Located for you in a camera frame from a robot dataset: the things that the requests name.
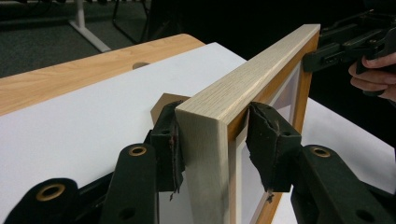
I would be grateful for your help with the black stand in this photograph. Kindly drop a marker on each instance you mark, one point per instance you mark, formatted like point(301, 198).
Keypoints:
point(130, 21)

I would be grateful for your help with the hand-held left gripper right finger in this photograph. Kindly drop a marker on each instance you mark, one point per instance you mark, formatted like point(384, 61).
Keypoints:
point(274, 146)

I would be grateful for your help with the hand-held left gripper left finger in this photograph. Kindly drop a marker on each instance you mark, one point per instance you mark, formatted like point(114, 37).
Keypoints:
point(166, 146)

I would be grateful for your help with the light wooden photo frame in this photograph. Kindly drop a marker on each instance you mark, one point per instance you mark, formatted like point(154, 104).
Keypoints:
point(249, 77)

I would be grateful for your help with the white table sheet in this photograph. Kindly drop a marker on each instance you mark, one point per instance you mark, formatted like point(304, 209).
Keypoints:
point(77, 124)

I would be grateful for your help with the white metal desk frame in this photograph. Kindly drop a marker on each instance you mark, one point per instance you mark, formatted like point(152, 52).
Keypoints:
point(88, 28)

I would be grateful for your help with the wooden table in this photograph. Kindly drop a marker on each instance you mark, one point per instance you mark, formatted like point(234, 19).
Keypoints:
point(62, 77)

